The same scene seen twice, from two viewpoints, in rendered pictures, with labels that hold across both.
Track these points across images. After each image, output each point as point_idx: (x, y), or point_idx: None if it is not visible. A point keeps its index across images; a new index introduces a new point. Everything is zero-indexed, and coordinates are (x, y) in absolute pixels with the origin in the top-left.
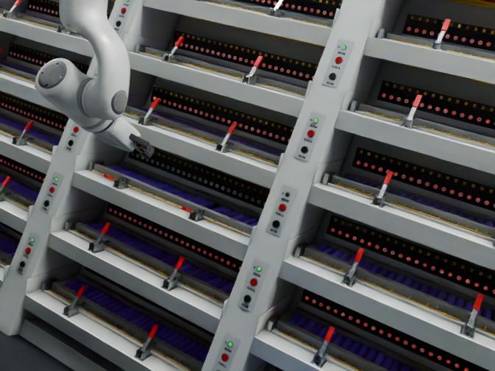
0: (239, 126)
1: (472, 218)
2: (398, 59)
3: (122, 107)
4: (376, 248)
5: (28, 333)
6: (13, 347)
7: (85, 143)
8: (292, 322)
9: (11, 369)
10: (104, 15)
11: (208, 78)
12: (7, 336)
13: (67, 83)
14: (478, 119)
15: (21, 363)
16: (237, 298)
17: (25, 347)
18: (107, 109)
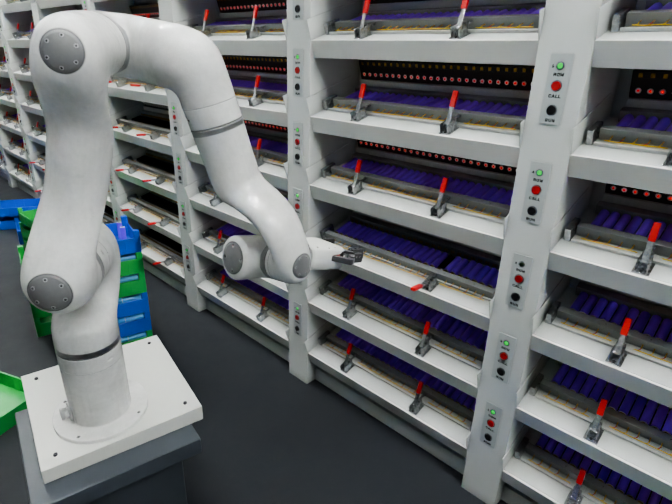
0: (455, 160)
1: None
2: (647, 64)
3: (307, 268)
4: None
5: (321, 378)
6: (312, 398)
7: (308, 218)
8: (557, 381)
9: (313, 427)
10: (256, 178)
11: (402, 134)
12: (306, 384)
13: (247, 267)
14: None
15: (321, 416)
16: (490, 370)
17: (322, 394)
18: (292, 279)
